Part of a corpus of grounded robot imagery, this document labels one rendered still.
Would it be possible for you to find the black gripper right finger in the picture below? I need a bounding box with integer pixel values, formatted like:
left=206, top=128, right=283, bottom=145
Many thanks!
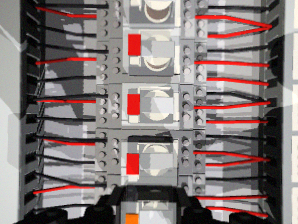
left=173, top=188, right=273, bottom=224

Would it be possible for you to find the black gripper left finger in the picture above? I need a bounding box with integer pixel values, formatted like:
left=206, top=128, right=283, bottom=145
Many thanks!
left=13, top=187, right=126, bottom=224

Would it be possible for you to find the grey relay panel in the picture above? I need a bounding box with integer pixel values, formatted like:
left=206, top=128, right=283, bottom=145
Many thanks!
left=0, top=0, right=298, bottom=224

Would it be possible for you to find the plug-in relay with orange button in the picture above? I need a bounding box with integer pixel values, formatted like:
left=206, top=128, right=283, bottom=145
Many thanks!
left=121, top=185, right=177, bottom=224

